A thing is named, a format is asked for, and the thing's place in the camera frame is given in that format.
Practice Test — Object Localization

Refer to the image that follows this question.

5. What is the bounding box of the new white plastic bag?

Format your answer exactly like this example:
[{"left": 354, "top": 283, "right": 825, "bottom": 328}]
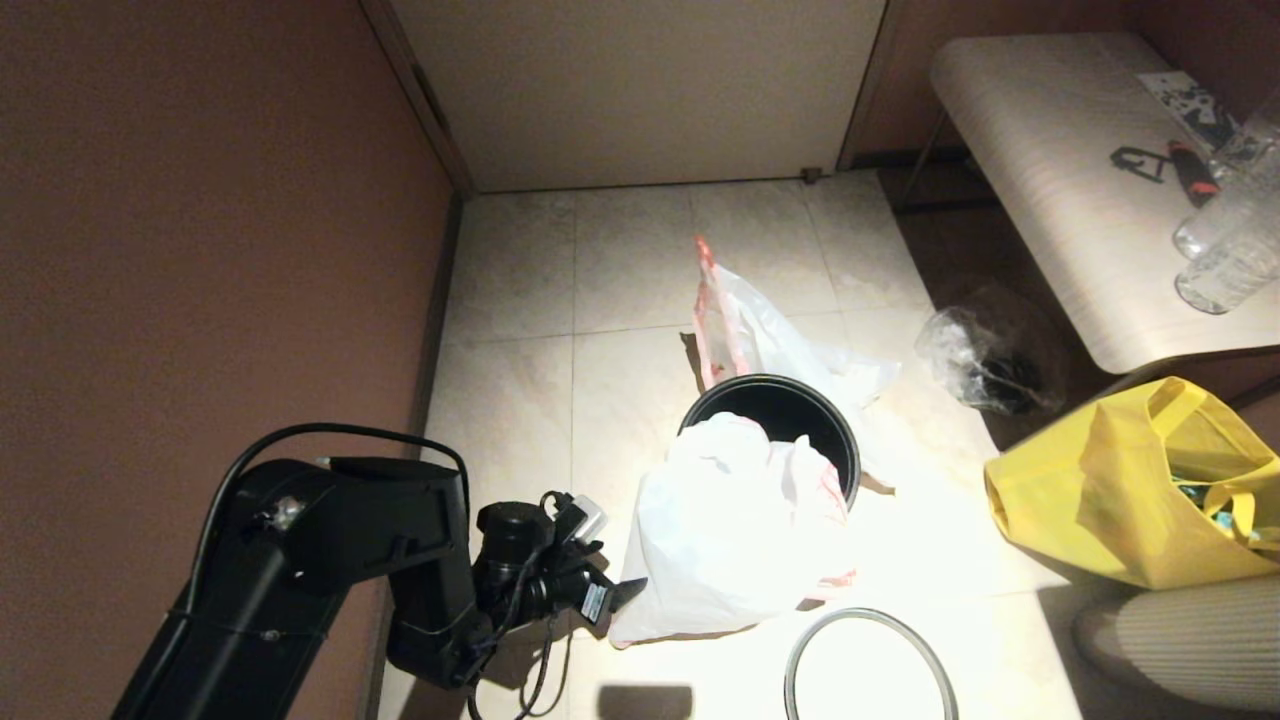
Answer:
[{"left": 608, "top": 412, "right": 859, "bottom": 649}]

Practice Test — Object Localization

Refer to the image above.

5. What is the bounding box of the black bin rim ring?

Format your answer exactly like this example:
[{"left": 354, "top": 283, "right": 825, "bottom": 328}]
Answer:
[{"left": 783, "top": 607, "right": 959, "bottom": 720}]

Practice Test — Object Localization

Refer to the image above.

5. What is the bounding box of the used red-printed trash bag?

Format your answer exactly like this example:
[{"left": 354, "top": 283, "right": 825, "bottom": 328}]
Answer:
[{"left": 692, "top": 236, "right": 901, "bottom": 493}]

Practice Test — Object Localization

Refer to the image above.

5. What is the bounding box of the black round trash bin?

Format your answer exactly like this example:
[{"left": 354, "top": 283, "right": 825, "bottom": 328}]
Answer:
[{"left": 678, "top": 374, "right": 861, "bottom": 511}]

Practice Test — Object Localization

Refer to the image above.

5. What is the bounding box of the crumpled clear plastic bag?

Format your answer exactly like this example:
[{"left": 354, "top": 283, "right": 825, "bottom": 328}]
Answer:
[{"left": 915, "top": 305, "right": 1061, "bottom": 416}]

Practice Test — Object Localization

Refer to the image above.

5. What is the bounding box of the yellow shopping bag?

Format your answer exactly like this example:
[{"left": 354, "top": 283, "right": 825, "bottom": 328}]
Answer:
[{"left": 985, "top": 375, "right": 1280, "bottom": 591}]

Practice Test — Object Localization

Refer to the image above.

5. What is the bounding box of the black cylindrical left wrist motor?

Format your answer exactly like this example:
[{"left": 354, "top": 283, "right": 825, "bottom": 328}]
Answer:
[{"left": 476, "top": 502, "right": 557, "bottom": 576}]

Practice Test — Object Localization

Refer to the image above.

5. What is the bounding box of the dark robot chest edge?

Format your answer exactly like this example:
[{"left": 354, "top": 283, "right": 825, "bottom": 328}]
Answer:
[{"left": 600, "top": 687, "right": 696, "bottom": 720}]

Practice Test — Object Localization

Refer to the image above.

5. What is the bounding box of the white cabinet panel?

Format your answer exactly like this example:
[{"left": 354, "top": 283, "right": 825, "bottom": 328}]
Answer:
[{"left": 390, "top": 0, "right": 886, "bottom": 193}]

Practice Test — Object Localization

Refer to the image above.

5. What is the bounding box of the black metal table leg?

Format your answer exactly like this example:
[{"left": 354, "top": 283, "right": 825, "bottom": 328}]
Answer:
[{"left": 890, "top": 108, "right": 949, "bottom": 213}]

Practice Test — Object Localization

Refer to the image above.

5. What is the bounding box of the beige ribbed cushion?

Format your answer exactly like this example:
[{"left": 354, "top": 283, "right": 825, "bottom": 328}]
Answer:
[{"left": 1075, "top": 580, "right": 1280, "bottom": 713}]

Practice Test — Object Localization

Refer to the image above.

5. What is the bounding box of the teal crumpled packaging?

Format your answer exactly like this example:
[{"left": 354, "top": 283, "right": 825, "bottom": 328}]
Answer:
[{"left": 1175, "top": 478, "right": 1259, "bottom": 543}]

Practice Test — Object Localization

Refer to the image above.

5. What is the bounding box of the beige wood-grain table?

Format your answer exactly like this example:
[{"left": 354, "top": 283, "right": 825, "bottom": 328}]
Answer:
[{"left": 928, "top": 32, "right": 1280, "bottom": 373}]

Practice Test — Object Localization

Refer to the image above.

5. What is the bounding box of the black clip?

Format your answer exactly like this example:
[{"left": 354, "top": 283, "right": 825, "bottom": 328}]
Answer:
[{"left": 1110, "top": 146, "right": 1166, "bottom": 184}]

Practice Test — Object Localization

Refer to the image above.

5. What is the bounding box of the clear plastic bottle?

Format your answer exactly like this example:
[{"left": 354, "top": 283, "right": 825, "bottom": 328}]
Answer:
[
  {"left": 1175, "top": 230, "right": 1280, "bottom": 315},
  {"left": 1172, "top": 150, "right": 1280, "bottom": 261},
  {"left": 1212, "top": 95, "right": 1280, "bottom": 181}
]

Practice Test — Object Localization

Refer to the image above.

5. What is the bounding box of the red black hand tool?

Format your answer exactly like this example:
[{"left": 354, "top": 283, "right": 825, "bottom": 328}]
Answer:
[{"left": 1167, "top": 138, "right": 1221, "bottom": 206}]

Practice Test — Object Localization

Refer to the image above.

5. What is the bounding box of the blue white printed paper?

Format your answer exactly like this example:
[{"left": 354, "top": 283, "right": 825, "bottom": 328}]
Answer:
[{"left": 1137, "top": 70, "right": 1244, "bottom": 151}]

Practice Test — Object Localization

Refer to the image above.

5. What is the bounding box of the black left wrist camera cable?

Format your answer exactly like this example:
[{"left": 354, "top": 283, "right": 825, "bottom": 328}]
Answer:
[{"left": 465, "top": 600, "right": 571, "bottom": 720}]

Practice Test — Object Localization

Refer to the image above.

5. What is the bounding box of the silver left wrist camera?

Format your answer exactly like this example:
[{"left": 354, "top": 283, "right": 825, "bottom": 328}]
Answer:
[{"left": 545, "top": 493, "right": 609, "bottom": 549}]

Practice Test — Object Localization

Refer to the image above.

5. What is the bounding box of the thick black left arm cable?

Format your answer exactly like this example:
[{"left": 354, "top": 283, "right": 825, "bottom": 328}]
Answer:
[{"left": 195, "top": 422, "right": 473, "bottom": 591}]

